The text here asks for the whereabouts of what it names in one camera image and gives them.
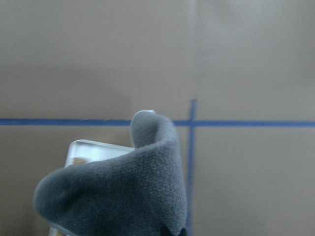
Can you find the grey microfibre cloth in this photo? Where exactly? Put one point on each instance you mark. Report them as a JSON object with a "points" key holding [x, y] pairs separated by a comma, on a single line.
{"points": [[141, 193]]}

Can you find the white towel rack tray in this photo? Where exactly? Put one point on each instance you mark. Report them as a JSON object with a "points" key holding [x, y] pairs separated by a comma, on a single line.
{"points": [[86, 151]]}

